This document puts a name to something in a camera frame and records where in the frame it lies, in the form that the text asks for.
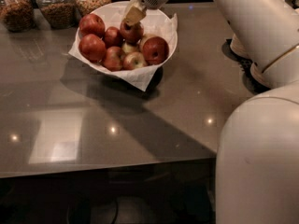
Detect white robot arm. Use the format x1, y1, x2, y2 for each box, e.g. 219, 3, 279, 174
213, 0, 299, 224

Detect pale apple behind right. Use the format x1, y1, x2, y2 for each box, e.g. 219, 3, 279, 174
139, 34, 155, 52

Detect small yellow apple middle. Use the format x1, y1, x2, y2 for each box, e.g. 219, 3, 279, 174
121, 42, 139, 54

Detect large red apple right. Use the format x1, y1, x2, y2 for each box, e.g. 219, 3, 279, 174
142, 36, 169, 65

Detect yellow red apple front centre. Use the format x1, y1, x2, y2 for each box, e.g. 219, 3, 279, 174
123, 51, 148, 70

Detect red yellow apple front left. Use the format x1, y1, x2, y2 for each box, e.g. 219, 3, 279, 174
102, 46, 125, 72

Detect white paper liner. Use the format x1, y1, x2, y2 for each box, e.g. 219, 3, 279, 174
69, 10, 178, 91

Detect glass jar brown cereal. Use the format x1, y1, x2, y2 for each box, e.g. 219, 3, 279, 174
36, 0, 76, 29

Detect back stack paper bowls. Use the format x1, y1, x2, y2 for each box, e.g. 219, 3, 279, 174
230, 34, 249, 59

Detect glass jar dark cereal left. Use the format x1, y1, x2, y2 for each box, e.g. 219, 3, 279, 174
0, 0, 35, 32

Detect black rubber mat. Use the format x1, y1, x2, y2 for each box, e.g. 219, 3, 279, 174
221, 38, 267, 94

